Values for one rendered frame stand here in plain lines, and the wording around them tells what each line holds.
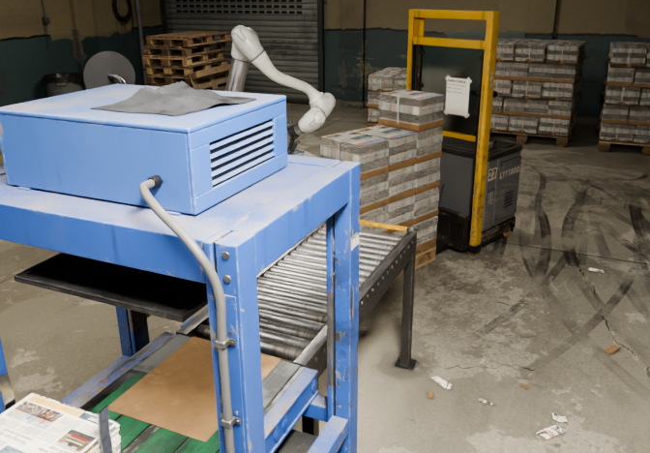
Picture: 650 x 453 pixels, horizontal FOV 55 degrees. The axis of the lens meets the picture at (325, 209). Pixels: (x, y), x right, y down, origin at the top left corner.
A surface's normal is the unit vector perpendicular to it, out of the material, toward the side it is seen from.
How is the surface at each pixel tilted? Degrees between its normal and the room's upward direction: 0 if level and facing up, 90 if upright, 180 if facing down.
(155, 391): 0
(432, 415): 0
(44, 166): 90
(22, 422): 2
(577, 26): 90
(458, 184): 90
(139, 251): 90
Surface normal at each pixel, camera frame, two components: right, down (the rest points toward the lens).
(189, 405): -0.01, -0.94
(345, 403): -0.41, 0.31
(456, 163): -0.72, 0.24
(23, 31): 0.91, 0.13
